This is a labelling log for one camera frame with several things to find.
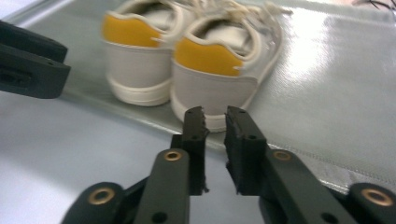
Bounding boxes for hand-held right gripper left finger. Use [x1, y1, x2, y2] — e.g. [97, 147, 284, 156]
[170, 105, 210, 197]

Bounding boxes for dark thin cable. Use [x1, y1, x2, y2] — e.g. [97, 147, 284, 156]
[352, 0, 396, 11]

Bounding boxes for white shoe with yellow heel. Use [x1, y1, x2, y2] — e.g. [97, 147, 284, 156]
[170, 0, 294, 133]
[100, 0, 189, 107]

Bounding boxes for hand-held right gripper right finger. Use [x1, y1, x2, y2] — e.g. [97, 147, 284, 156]
[223, 105, 269, 197]

